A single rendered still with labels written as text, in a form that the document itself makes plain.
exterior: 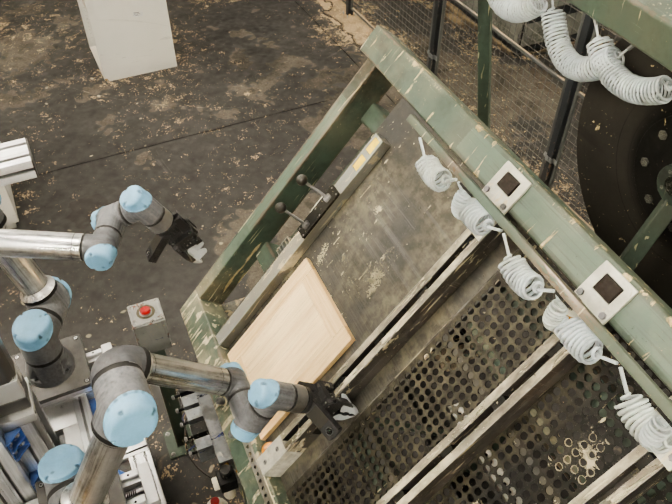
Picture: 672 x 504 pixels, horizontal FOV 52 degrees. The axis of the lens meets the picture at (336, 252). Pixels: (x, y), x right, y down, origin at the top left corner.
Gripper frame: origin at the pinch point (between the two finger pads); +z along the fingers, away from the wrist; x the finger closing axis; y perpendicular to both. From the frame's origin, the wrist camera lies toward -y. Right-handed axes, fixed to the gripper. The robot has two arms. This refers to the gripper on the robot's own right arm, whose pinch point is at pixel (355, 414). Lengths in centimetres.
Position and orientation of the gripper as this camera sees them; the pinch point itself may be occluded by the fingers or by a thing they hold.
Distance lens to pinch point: 202.7
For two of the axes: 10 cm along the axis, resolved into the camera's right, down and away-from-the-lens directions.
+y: -3.7, -6.5, 6.7
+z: 7.1, 2.7, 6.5
